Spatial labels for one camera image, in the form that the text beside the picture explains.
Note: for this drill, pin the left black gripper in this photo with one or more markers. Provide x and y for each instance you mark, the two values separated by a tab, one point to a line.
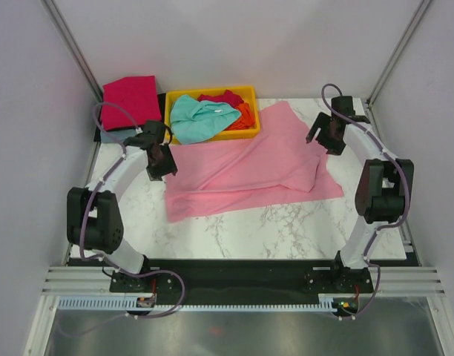
169	168

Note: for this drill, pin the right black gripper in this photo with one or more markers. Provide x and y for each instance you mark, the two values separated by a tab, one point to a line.
336	147

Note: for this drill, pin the pink t shirt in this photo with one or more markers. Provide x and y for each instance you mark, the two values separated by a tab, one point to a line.
275	167

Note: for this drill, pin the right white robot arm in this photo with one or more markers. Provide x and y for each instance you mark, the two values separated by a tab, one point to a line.
383	195

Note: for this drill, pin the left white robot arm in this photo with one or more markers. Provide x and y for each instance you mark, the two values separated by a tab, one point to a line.
94	220

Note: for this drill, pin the folded grey blue t shirt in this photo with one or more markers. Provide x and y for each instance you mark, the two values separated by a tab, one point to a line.
130	137

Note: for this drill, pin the teal t shirt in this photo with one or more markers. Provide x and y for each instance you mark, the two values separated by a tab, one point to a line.
193	121

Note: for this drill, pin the folded black t shirt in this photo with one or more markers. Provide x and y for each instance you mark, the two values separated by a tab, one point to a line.
160	111

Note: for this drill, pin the folded crimson t shirt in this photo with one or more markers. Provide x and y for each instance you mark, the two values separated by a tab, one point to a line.
137	95

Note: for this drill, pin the orange t shirt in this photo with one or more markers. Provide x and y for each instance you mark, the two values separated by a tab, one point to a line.
246	119

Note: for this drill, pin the yellow plastic bin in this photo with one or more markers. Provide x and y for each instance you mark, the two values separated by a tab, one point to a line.
246	92

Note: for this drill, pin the dark red t shirt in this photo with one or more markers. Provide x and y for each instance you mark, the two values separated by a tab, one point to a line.
227	97

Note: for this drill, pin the right aluminium frame post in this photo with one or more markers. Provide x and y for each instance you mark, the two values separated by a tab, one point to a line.
406	37

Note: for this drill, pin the aluminium frame post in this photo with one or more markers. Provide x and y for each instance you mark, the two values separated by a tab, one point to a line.
71	44
406	37

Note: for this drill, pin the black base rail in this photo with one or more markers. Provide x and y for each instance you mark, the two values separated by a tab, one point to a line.
237	281

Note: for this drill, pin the white slotted cable duct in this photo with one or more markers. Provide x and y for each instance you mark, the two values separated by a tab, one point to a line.
135	304

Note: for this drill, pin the left aluminium frame post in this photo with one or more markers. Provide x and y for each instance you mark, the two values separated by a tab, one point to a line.
71	44

